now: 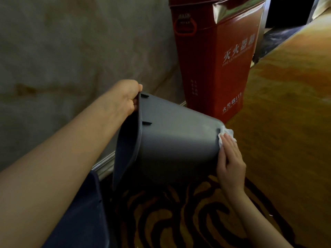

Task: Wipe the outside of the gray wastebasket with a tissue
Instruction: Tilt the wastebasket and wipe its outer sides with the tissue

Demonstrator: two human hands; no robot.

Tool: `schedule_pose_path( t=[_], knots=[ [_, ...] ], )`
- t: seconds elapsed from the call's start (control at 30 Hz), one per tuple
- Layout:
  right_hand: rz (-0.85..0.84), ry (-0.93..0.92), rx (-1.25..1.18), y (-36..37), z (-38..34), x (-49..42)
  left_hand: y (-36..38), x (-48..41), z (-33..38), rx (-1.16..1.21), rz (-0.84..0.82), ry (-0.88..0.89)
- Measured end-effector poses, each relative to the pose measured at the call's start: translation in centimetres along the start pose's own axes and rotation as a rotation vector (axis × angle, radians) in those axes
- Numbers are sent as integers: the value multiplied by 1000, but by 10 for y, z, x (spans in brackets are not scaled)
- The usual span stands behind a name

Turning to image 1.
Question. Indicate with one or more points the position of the person's right hand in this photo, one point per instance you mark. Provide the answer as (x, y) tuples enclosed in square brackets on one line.
[(231, 167)]

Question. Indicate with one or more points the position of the person's left hand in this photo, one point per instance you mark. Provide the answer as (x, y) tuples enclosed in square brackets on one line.
[(122, 98)]

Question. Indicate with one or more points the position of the person's left thumb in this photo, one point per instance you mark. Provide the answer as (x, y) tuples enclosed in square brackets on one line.
[(136, 90)]

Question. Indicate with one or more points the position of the person's right thumb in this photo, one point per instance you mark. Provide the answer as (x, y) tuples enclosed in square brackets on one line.
[(220, 160)]

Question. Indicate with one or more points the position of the white cleaning wipe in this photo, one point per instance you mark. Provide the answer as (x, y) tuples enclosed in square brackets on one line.
[(227, 134)]

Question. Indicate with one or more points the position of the grey plastic waste bin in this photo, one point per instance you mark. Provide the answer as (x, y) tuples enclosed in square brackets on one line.
[(170, 138)]

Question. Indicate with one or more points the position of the person's right forearm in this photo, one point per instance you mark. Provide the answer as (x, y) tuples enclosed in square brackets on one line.
[(256, 220)]

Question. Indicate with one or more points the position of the person's left forearm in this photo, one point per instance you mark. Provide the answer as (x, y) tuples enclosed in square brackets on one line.
[(49, 173)]

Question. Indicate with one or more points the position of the patterned brown carpet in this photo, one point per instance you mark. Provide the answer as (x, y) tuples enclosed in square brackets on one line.
[(196, 214)]

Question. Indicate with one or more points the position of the red fire extinguisher box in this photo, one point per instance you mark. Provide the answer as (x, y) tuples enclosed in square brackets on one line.
[(214, 54)]

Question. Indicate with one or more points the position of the dark blue plastic bin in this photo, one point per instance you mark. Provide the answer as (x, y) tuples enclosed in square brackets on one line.
[(80, 216)]

